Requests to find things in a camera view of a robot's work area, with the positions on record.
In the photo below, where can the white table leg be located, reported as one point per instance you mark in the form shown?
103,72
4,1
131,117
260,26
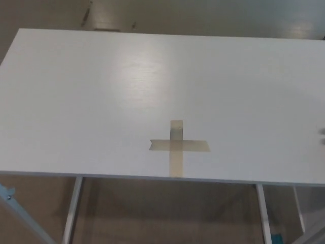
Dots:
300,211
264,213
72,211

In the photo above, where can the teal object on floor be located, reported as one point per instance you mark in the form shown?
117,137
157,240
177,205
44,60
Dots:
278,239

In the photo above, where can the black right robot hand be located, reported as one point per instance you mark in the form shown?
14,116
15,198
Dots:
323,131

